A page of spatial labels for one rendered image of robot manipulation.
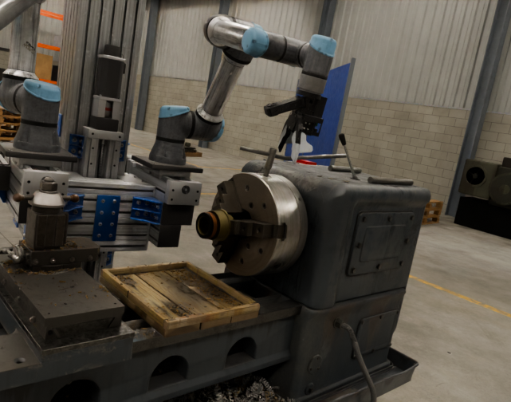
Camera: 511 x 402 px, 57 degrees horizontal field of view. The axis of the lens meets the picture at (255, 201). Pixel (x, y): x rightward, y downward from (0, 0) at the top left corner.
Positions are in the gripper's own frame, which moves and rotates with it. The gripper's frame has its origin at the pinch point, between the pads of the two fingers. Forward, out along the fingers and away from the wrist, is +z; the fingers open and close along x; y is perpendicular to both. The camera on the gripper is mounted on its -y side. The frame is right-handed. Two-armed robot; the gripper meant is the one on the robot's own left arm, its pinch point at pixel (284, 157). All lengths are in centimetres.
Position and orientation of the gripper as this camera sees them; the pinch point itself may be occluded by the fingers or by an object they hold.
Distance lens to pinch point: 139.7
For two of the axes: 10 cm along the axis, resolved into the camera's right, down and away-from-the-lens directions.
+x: -2.3, -3.2, 9.2
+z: -2.5, 9.3, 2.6
